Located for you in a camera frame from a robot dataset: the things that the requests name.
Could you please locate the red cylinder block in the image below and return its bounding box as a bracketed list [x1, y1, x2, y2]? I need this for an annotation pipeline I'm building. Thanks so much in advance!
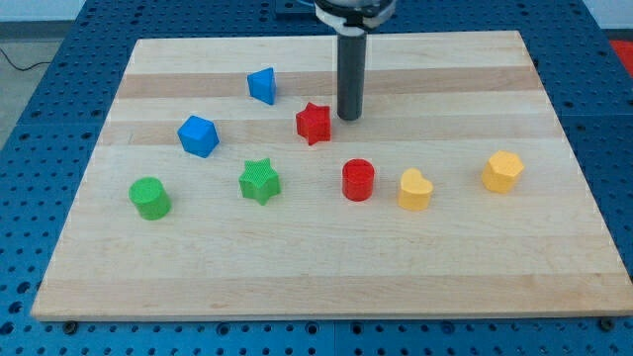
[342, 158, 375, 202]

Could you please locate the green cylinder block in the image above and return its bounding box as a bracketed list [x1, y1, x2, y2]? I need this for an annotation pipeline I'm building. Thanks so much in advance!
[129, 177, 171, 221]

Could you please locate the black cable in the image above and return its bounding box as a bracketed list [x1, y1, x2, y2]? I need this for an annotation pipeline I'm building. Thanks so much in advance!
[0, 46, 52, 72]

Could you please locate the green star block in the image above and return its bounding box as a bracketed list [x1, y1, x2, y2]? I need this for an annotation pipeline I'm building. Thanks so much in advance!
[238, 158, 281, 206]

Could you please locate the wooden board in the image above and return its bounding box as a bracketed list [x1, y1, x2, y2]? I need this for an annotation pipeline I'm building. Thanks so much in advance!
[32, 31, 632, 321]

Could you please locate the blue triangle block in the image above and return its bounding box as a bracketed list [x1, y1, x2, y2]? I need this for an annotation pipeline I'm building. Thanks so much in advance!
[246, 67, 277, 105]

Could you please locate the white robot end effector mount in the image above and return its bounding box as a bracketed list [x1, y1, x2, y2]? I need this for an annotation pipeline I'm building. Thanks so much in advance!
[314, 0, 397, 36]

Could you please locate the red object at edge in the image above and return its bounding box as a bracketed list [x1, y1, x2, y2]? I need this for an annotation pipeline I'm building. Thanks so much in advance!
[609, 40, 633, 76]

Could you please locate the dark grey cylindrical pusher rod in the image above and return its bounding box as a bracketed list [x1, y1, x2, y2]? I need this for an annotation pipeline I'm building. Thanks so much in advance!
[336, 34, 367, 122]

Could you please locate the blue cube block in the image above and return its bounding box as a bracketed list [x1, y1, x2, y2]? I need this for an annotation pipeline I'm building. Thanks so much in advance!
[177, 116, 220, 158]

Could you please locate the red star block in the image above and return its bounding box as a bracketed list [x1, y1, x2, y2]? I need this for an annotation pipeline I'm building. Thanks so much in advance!
[296, 102, 331, 145]

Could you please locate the yellow hexagon block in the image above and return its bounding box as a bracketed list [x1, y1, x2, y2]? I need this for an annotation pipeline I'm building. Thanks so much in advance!
[482, 150, 524, 194]

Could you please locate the yellow heart block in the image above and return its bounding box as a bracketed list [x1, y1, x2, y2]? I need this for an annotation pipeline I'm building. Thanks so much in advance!
[398, 168, 434, 211]

